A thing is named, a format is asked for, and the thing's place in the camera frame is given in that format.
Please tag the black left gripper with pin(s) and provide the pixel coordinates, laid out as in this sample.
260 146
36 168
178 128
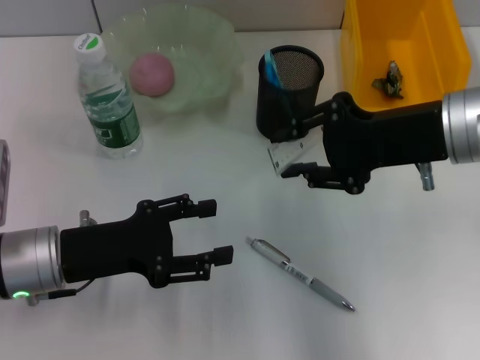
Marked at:
112 251

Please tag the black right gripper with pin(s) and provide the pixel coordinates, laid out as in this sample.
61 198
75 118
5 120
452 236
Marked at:
393 138

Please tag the clear plastic ruler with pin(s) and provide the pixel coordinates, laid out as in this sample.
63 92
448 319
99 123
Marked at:
285 155

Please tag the blue and teal scissors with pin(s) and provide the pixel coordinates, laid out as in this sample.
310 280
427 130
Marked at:
272 69

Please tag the silver ballpoint pen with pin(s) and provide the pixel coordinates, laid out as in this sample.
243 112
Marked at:
300 275

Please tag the green plastic wrapper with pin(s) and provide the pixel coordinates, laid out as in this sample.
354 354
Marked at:
390 84

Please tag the clear bottle with green label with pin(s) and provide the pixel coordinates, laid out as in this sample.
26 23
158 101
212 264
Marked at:
108 112

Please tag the pink toy peach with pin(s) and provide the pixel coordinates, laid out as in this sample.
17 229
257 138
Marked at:
152 75

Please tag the white and silver right arm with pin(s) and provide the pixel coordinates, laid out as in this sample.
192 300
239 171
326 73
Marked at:
463 127

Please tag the green translucent fruit bowl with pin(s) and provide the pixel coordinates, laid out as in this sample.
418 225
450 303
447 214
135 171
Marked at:
210 56

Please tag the black mesh cup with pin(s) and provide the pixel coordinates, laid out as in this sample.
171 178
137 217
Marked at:
277 112

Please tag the yellow plastic bin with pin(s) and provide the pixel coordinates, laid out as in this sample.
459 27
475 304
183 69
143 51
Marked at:
412 37

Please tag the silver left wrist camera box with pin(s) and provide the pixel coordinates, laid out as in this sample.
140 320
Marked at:
4 180

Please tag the grey vertical wall trim strip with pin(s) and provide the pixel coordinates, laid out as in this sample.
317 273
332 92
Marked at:
96 17

